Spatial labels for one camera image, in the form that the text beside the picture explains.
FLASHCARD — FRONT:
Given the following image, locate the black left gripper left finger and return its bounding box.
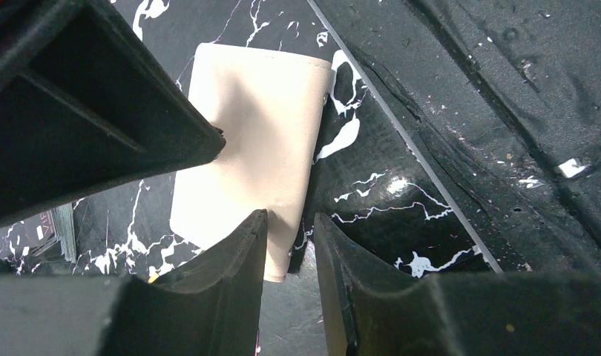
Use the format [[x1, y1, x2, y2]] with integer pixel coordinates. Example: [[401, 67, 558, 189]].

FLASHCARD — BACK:
[[0, 210, 268, 355]]

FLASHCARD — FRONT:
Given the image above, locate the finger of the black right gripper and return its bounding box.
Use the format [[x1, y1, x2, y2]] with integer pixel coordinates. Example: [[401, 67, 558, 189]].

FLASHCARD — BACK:
[[0, 1, 226, 228]]

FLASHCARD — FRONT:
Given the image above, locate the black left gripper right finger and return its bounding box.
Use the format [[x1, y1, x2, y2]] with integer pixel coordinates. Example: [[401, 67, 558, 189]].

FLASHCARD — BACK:
[[314, 213, 601, 355]]

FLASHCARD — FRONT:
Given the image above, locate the tan card holder with sleeves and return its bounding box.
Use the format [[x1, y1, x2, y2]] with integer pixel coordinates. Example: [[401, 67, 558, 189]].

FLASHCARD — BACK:
[[169, 43, 332, 283]]

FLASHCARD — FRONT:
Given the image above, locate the front aluminium rail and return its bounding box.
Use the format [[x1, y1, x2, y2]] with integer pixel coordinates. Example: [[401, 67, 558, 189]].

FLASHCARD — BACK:
[[312, 1, 601, 275]]

